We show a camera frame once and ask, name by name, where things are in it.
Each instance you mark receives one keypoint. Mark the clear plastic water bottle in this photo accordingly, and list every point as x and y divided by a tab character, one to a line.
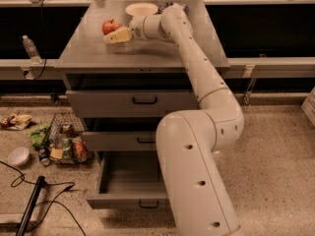
31	50

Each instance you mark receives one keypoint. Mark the white bowl on floor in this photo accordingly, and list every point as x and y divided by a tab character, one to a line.
19	156

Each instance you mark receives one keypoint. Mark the red can in basket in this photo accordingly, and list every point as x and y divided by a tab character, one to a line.
79	150

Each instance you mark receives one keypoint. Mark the grey drawer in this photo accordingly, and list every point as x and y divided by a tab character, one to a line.
129	180
120	141
129	103

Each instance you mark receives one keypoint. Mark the grey top drawer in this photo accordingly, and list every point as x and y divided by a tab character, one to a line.
129	103

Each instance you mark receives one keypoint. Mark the black pole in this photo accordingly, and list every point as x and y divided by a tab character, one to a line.
30	206

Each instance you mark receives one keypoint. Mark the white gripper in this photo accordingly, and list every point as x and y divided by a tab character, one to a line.
137	28

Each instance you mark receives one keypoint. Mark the white ceramic bowl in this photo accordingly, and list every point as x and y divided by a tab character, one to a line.
141	9

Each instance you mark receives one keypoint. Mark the green can in basket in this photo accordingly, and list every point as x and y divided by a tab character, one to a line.
67	148

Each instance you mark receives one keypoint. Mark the crumpled dark patterned cloth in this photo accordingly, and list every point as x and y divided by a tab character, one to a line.
165	5

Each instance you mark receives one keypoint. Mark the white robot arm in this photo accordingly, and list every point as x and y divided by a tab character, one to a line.
187	139

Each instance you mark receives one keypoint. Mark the grey bottom drawer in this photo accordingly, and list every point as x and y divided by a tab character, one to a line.
129	180

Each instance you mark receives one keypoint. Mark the crumpled brown snack bag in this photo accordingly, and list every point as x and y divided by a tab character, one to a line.
15	122

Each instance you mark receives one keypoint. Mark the grey middle drawer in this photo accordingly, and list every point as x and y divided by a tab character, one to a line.
120	141

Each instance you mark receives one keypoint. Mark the green chip bag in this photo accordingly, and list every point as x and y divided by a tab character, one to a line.
39	135

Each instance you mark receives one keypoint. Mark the wire mesh basket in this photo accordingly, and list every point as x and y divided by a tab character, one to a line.
65	125

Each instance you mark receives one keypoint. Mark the grey drawer cabinet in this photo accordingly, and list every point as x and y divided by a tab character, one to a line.
88	63

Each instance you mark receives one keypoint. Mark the soda can on floor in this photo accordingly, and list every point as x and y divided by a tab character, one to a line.
44	156

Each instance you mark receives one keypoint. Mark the red apple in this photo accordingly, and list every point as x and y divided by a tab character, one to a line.
109	26

